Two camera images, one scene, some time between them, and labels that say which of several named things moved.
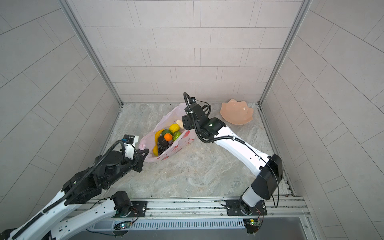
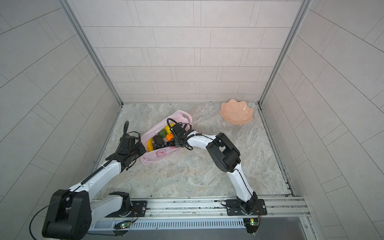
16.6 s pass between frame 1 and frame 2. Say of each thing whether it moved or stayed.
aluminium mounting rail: stayed
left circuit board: stayed
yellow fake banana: moved
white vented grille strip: stayed
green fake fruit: moved
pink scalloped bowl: stayed
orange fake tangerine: stayed
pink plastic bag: moved
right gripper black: moved
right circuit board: stayed
